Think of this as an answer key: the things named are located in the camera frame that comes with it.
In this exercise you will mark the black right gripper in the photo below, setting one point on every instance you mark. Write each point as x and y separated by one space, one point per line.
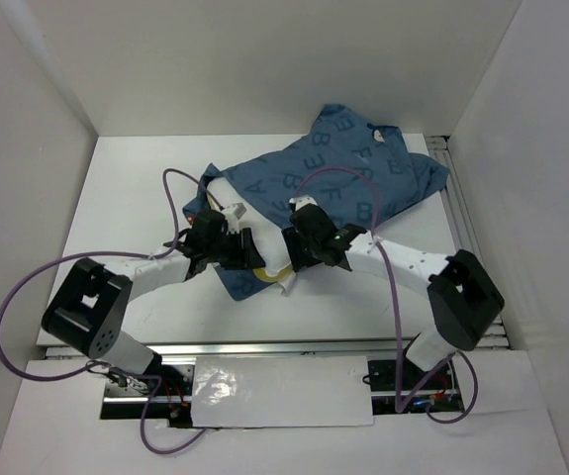
298 257

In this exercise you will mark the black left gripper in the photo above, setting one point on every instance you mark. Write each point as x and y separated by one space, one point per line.
243 257

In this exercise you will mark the white pillow with yellow edge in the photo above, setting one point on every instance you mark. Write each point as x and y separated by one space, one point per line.
270 244

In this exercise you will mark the blue cartoon print pillowcase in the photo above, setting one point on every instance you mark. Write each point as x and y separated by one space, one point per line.
358 172

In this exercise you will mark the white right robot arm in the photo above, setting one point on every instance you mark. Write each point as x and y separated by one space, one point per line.
463 299

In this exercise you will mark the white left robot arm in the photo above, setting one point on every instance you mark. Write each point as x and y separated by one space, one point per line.
88 309

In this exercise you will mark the white cover sheet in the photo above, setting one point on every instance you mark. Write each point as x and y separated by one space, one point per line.
278 392

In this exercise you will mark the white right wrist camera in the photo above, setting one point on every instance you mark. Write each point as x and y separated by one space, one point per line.
297 203

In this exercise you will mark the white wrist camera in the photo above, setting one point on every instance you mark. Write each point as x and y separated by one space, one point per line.
297 203
233 214

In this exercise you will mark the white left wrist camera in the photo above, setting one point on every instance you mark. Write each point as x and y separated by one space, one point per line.
233 214

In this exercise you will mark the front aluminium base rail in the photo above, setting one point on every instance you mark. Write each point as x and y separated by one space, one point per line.
123 398

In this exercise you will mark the aluminium frame rail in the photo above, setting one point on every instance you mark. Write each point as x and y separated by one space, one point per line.
495 337

